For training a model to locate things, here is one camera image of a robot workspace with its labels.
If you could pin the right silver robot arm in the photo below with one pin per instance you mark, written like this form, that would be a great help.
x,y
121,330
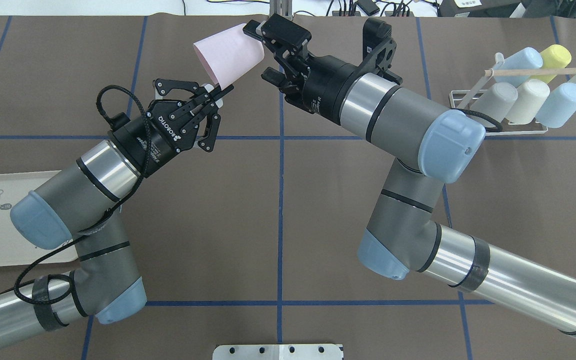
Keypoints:
x,y
432,145

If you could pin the pink plastic cup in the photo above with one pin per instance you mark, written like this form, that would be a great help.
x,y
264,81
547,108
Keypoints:
x,y
228,55

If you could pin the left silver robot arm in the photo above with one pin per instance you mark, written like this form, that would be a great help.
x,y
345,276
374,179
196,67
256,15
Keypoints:
x,y
90,269

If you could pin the white wire cup rack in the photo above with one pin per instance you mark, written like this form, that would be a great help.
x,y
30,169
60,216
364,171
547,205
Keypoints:
x,y
462,99

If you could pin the light blue plastic cup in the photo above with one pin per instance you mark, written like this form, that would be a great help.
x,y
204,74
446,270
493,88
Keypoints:
x,y
559,106

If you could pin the aluminium frame post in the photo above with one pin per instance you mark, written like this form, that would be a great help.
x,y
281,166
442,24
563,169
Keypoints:
x,y
283,8

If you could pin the pale cream plastic cup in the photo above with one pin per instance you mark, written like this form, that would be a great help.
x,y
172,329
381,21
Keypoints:
x,y
532,94

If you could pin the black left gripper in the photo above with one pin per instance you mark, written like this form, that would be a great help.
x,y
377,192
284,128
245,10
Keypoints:
x,y
149,141

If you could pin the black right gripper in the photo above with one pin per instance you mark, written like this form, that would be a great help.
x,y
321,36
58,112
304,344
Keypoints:
x,y
324,86

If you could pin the yellow plastic cup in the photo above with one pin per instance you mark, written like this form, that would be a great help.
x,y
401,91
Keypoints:
x,y
555,56

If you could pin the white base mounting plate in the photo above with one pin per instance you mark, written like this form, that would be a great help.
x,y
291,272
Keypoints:
x,y
299,351

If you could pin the grey plastic cup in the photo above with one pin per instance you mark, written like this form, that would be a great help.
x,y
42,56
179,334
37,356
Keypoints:
x,y
497,101

